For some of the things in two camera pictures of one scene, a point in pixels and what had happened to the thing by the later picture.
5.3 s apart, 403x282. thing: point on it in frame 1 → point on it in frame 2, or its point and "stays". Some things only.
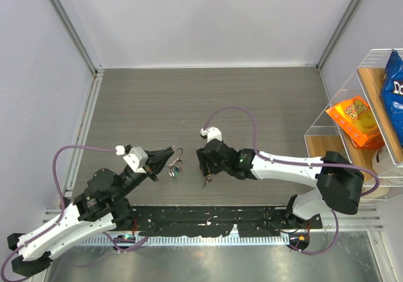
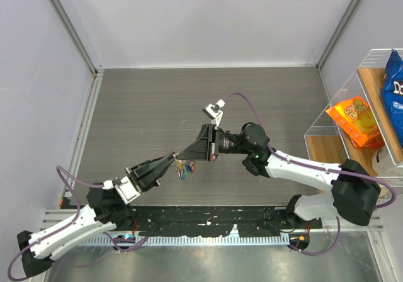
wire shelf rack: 364,123 stays
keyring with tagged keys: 175,168 → 184,169
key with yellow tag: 208,179 → 180,164
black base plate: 215,221 stays
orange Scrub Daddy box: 355,116 stays
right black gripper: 203,158 → 199,148
